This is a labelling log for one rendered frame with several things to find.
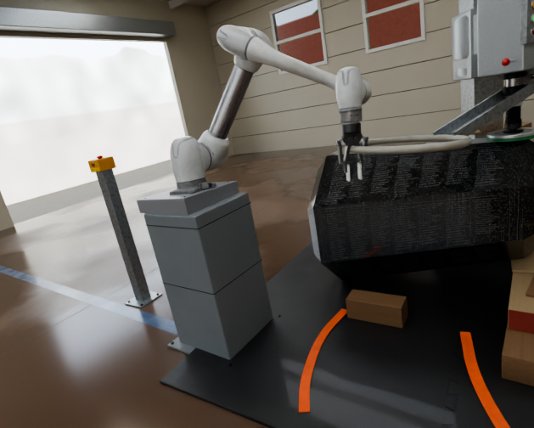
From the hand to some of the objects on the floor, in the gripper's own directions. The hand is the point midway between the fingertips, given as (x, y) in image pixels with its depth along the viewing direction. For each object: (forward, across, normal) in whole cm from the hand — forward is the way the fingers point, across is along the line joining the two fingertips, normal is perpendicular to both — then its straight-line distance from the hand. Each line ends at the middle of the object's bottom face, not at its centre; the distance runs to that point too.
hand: (353, 172), depth 151 cm
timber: (+86, +18, +26) cm, 91 cm away
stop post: (+94, -129, +113) cm, 196 cm away
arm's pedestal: (+92, -66, +46) cm, 122 cm away
